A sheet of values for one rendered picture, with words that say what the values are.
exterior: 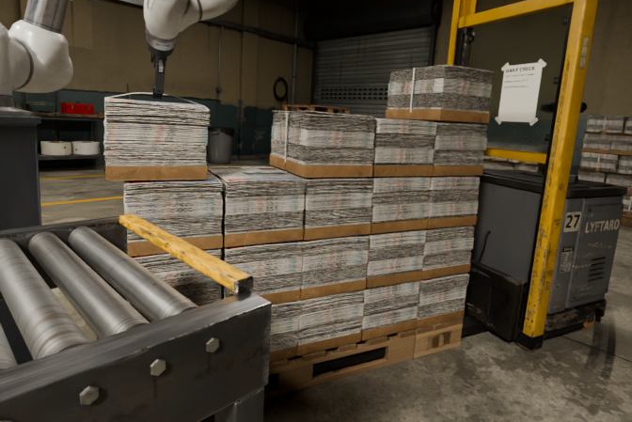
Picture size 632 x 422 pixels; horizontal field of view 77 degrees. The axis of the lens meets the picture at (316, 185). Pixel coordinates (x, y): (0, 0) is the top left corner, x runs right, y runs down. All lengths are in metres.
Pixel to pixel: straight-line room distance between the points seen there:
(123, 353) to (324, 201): 1.09
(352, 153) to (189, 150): 0.58
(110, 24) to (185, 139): 7.06
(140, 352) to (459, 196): 1.58
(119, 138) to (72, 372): 0.88
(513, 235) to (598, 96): 5.47
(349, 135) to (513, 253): 1.25
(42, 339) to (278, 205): 0.98
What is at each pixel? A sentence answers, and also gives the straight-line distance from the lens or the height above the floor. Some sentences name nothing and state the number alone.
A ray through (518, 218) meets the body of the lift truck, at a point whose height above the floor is 0.59.
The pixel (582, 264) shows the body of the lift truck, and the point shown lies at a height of 0.40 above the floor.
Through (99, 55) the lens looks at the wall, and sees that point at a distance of 8.14.
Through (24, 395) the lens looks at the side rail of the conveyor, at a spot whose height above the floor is 0.80.
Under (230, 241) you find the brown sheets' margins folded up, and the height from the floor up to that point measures 0.63.
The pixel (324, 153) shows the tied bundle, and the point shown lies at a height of 0.92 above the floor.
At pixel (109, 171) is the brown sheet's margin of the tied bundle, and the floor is 0.86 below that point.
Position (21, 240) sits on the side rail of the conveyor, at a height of 0.79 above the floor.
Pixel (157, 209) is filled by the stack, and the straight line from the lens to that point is 1.29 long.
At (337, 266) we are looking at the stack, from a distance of 1.55.
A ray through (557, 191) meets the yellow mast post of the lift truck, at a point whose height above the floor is 0.79.
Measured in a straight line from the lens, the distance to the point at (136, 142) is 1.26.
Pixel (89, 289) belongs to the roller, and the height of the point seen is 0.80.
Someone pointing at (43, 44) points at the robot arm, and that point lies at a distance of 1.55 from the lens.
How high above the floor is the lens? 1.04
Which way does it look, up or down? 9 degrees down
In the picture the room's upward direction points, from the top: 3 degrees clockwise
